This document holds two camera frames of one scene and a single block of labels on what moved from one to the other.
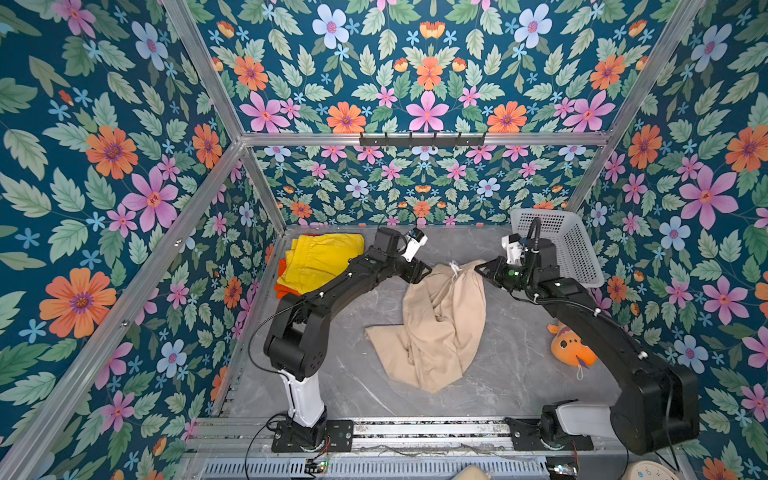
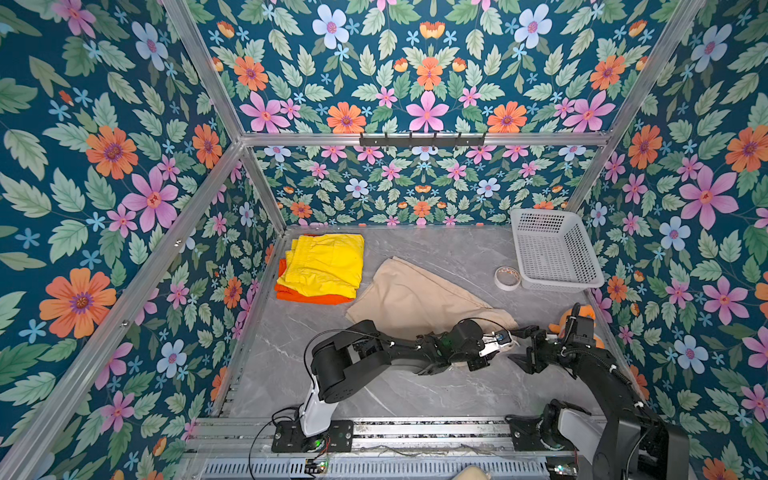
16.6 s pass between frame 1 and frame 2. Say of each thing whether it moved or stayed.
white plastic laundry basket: stayed
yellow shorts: stayed
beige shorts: moved
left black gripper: moved
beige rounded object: stayed
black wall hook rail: stayed
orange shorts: stayed
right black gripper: moved
